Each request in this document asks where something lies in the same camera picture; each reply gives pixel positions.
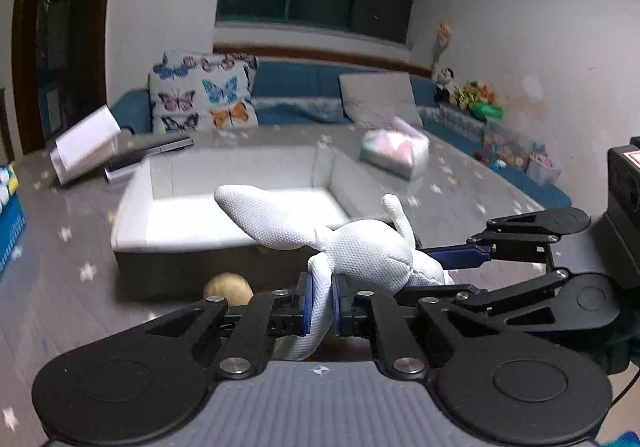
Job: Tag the flower doll wall decoration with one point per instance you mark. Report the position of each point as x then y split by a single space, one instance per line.
441 42

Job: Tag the clear plastic toy bin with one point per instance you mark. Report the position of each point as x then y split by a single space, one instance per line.
541 169

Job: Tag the blue sofa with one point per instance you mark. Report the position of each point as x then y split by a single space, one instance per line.
303 93

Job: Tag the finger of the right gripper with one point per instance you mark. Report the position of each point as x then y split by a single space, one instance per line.
440 294
473 256

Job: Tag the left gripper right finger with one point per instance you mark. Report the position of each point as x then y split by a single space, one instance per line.
361 310

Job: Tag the butterfly print pillow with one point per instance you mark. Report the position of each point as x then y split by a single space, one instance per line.
192 91

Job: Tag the open white paper box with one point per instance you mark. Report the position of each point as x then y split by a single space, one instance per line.
85 146

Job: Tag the white plush rabbit toy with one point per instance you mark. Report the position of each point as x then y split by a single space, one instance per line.
364 250

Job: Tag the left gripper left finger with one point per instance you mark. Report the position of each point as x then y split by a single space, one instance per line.
250 332

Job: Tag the orange plush toy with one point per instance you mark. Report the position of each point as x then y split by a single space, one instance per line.
480 93

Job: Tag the grey cushion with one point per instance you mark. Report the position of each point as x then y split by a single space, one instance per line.
373 100

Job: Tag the blue dotted box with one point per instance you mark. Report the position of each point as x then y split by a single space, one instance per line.
12 219

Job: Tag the black and silver laptop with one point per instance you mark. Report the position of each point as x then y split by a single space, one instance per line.
124 164

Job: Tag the tan peanut toy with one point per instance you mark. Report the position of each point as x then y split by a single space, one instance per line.
232 287

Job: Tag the pink tissue pack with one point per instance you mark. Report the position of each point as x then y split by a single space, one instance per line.
401 149

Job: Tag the green toy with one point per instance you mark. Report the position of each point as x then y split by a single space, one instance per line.
483 111

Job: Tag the dark wooden door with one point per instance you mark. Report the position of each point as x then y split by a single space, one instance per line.
56 45

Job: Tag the white cardboard box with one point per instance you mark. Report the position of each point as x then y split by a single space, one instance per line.
170 237

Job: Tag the panda plush toy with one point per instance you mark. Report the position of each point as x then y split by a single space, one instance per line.
444 87

